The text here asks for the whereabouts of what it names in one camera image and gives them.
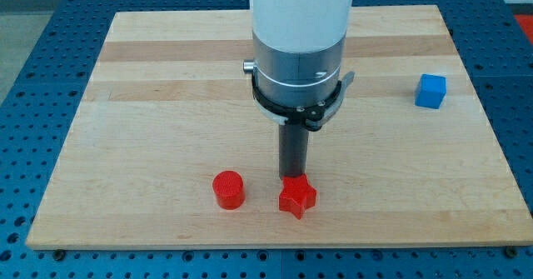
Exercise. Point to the wooden board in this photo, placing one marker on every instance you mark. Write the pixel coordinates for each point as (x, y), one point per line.
(168, 107)

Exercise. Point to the blue cube block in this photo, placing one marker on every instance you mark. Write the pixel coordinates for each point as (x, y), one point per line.
(430, 91)

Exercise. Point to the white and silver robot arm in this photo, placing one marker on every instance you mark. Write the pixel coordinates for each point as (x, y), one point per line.
(298, 48)

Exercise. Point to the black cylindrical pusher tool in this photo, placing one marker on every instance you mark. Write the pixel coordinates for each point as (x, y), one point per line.
(292, 143)

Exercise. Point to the red cylinder block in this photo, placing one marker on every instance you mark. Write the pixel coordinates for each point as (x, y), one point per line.
(228, 187)

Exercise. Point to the blue perforated metal table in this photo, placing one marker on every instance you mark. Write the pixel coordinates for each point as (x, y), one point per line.
(37, 112)

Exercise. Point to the red star block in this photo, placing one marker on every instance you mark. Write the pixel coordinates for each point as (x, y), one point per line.
(297, 195)

